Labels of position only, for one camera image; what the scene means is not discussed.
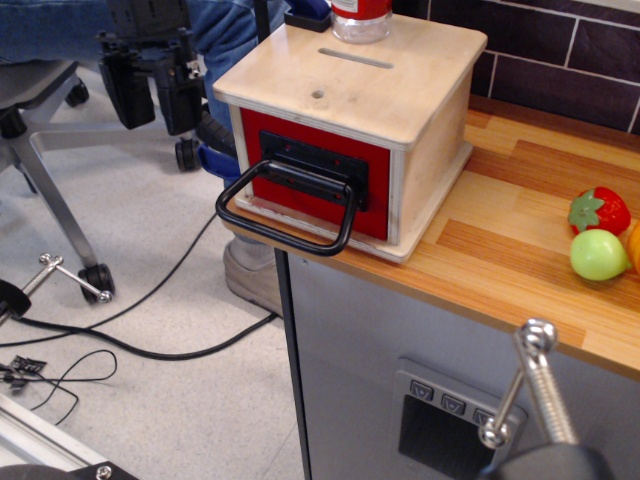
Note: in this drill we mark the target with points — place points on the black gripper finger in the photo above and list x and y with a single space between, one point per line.
179 89
129 93

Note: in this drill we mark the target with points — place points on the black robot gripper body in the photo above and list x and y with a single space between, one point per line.
150 31

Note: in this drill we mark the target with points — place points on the red front wooden drawer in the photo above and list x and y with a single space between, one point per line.
372 222

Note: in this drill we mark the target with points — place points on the black metal drawer handle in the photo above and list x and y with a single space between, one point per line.
314 171

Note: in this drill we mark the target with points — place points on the black blue clamp on box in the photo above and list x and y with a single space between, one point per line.
312 15

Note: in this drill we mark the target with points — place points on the wooden box housing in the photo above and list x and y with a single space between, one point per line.
407 93

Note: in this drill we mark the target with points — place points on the grey office chair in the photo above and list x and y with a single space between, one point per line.
31 94

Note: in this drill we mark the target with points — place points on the person leg in jeans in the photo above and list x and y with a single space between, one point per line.
223 32

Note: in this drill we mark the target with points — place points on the clear bottle red label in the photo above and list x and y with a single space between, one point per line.
361 21

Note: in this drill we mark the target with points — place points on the grey cabinet with panel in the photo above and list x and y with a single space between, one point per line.
394 369

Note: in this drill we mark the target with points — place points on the red toy strawberry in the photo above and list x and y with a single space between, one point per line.
599 208

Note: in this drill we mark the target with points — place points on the green toy apple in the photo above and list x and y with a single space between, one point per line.
598 255

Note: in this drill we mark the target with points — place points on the orange toy fruit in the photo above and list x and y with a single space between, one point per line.
633 247

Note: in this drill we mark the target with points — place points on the silver clamp screw right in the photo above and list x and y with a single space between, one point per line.
562 456

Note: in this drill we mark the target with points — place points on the blue black clamp handle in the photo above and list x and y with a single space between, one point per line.
217 151

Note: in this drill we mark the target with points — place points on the aluminium frame rail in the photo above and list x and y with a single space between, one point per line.
32 448

